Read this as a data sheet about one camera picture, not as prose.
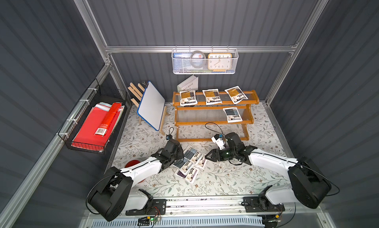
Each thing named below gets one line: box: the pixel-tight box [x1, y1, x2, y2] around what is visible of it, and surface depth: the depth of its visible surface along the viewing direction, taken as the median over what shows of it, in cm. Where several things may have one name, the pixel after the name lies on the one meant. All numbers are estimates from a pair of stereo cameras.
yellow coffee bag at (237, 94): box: [224, 85, 249, 105], surface depth 84 cm
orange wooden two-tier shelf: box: [172, 89, 260, 143], surface depth 91 cm
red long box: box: [94, 102, 123, 136], surface depth 74 cm
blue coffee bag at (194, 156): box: [183, 147, 203, 165], surface depth 91 cm
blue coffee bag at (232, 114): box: [222, 107, 244, 123], surface depth 93 cm
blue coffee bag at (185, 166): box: [173, 157, 194, 174], surface depth 88 cm
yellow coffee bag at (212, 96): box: [201, 88, 223, 106], surface depth 84 cm
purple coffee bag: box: [173, 166, 200, 184], surface depth 84 cm
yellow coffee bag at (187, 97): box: [179, 89, 198, 107], surface depth 82 cm
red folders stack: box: [71, 102, 125, 152], surface depth 72 cm
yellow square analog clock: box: [207, 52, 233, 72], surface depth 90 cm
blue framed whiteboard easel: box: [127, 80, 171, 136], surface depth 98 cm
